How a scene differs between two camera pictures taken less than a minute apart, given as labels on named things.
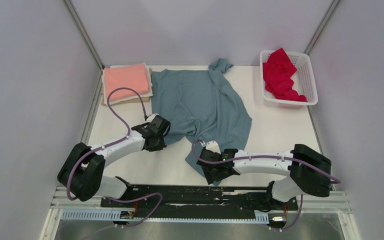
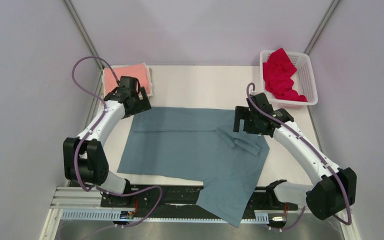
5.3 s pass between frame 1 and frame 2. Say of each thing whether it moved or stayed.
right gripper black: moved
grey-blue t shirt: moved
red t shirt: stayed
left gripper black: moved
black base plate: stayed
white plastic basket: stayed
